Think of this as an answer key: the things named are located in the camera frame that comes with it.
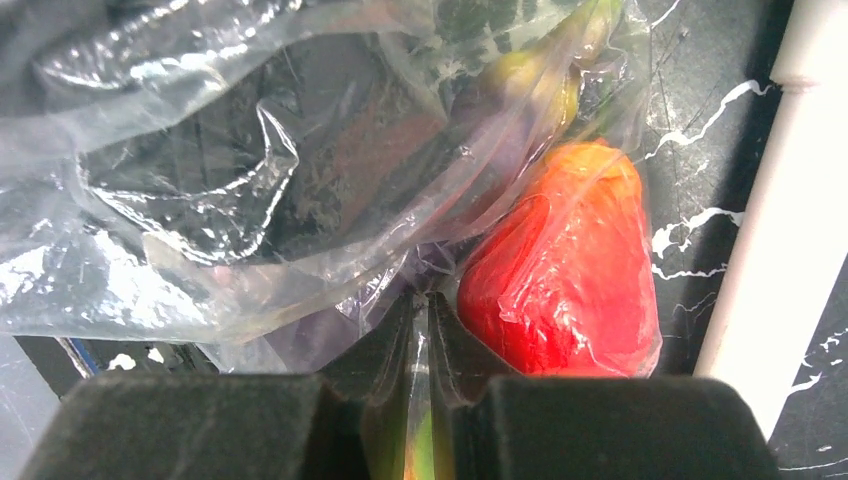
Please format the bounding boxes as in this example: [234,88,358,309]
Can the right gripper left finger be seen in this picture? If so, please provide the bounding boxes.
[22,292,414,479]

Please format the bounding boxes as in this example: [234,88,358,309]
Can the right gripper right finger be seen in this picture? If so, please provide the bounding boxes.
[428,294,779,479]

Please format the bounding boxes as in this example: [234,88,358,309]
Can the orange green fake mango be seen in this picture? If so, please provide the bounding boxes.
[451,1,623,131]

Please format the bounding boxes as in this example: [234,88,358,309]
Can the clear zip top bag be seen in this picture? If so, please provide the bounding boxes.
[0,0,664,480]

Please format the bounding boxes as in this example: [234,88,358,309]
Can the red fake fruit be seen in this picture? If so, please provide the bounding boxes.
[457,141,662,377]

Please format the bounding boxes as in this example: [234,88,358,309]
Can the white PVC pipe frame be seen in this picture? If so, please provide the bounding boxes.
[694,1,847,437]

